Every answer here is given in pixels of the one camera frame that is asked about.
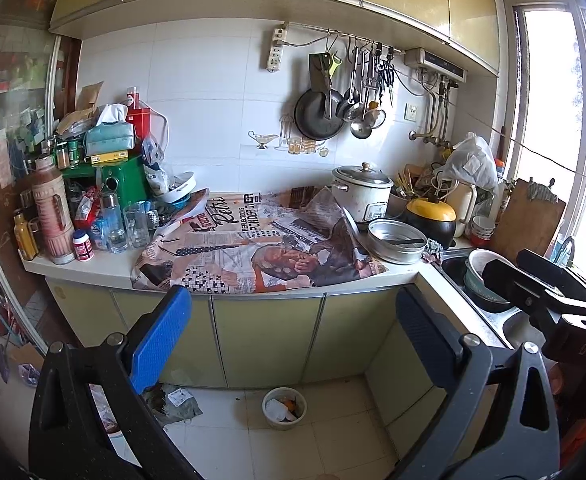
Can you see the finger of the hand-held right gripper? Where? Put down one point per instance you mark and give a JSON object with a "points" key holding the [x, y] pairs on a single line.
{"points": [[518, 287], [553, 270]]}

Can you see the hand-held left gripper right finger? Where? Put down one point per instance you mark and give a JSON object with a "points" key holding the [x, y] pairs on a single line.
{"points": [[425, 332]]}

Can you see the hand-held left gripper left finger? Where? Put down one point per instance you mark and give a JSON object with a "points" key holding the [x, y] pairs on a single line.
{"points": [[160, 340]]}

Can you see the steel kitchen sink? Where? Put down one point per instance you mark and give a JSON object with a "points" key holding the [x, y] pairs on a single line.
{"points": [[510, 330]]}

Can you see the wooden cutting board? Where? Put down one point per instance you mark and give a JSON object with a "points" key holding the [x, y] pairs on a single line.
{"points": [[528, 217]]}

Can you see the grey parcel bag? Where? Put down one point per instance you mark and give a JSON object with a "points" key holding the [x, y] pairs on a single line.
{"points": [[180, 402]]}

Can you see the stack of small bowls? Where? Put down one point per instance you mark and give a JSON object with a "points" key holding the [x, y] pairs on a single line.
{"points": [[483, 230]]}

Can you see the yellow base cabinet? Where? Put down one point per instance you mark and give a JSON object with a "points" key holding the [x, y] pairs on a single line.
{"points": [[408, 405], [268, 340]]}

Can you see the patterned dish cloth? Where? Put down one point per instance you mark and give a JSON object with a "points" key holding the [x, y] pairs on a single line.
{"points": [[432, 250]]}

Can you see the pink basin with plastic bag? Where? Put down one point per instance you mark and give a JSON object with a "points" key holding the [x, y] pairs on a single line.
{"points": [[104, 410]]}

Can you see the steel basin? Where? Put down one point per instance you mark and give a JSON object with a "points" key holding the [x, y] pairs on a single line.
{"points": [[385, 250]]}

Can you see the cream plastic jug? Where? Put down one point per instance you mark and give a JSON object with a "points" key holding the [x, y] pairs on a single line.
{"points": [[463, 205]]}

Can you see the printed newspaper sheet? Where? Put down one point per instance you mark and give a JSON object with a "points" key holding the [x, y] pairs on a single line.
{"points": [[223, 260]]}

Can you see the clear drinking glass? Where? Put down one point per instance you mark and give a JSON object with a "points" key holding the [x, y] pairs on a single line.
{"points": [[135, 230]]}

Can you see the clear water bottle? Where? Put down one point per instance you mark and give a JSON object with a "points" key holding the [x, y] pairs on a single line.
{"points": [[114, 232]]}

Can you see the black pot yellow lid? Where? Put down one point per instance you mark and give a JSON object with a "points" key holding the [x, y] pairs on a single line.
{"points": [[430, 209]]}

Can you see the white bottle red label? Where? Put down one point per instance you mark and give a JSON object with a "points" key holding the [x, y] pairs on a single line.
{"points": [[82, 249]]}

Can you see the white plastic bag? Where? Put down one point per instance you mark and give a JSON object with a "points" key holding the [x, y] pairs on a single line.
{"points": [[473, 160]]}

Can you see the cardboard box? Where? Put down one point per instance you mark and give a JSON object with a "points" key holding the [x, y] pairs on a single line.
{"points": [[25, 355]]}

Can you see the white rice cooker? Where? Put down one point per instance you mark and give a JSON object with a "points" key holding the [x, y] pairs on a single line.
{"points": [[360, 200]]}

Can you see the utensil holder with chopsticks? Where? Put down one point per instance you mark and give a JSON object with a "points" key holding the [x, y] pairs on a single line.
{"points": [[407, 182]]}

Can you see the pink thermos flask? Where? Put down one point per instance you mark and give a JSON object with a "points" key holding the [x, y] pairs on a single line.
{"points": [[53, 220]]}

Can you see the white plastic packet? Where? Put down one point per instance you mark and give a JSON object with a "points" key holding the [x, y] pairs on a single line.
{"points": [[155, 177]]}

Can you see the yellow bottle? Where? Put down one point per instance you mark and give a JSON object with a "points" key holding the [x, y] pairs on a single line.
{"points": [[25, 240]]}

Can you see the green box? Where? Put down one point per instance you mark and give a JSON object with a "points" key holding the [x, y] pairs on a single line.
{"points": [[123, 175]]}

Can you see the white framed window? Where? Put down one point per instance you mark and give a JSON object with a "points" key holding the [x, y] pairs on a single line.
{"points": [[548, 100]]}

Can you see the flat yellow box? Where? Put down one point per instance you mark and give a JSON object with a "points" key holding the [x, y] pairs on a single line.
{"points": [[104, 159]]}

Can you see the teal tissue pack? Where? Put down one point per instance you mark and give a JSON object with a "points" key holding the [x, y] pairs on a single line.
{"points": [[109, 137]]}

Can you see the metal ladle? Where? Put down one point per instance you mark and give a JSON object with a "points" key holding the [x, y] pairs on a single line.
{"points": [[360, 130]]}

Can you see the red box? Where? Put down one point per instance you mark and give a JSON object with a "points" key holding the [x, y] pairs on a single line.
{"points": [[140, 122]]}

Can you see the metal skimmer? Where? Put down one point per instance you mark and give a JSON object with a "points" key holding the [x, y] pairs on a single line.
{"points": [[378, 117]]}

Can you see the black ladle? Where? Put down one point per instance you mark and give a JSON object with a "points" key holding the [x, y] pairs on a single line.
{"points": [[345, 110]]}

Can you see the black frying pan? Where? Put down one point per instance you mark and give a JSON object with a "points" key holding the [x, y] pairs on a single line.
{"points": [[313, 117]]}

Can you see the red white can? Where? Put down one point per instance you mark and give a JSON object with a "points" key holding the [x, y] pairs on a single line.
{"points": [[133, 97]]}

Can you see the brown paper bag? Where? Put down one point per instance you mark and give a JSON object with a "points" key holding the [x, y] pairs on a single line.
{"points": [[89, 95]]}

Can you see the black scissors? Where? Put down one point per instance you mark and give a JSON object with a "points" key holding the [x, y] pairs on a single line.
{"points": [[387, 67]]}

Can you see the glass sliding door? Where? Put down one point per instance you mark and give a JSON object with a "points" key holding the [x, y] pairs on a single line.
{"points": [[18, 110]]}

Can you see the steel cleaver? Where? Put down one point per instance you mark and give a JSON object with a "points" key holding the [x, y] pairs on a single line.
{"points": [[319, 72]]}

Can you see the green peeler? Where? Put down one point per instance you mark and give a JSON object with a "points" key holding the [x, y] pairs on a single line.
{"points": [[335, 62]]}

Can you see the white power strip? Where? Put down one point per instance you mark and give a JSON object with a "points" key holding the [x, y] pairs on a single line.
{"points": [[275, 52]]}

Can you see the white wall socket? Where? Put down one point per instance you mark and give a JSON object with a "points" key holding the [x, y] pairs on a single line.
{"points": [[411, 112]]}

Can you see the white wall water heater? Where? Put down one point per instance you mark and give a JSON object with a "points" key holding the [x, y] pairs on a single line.
{"points": [[435, 62]]}

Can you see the metal wall hook rail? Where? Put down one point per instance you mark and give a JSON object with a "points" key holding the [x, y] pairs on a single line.
{"points": [[333, 34]]}

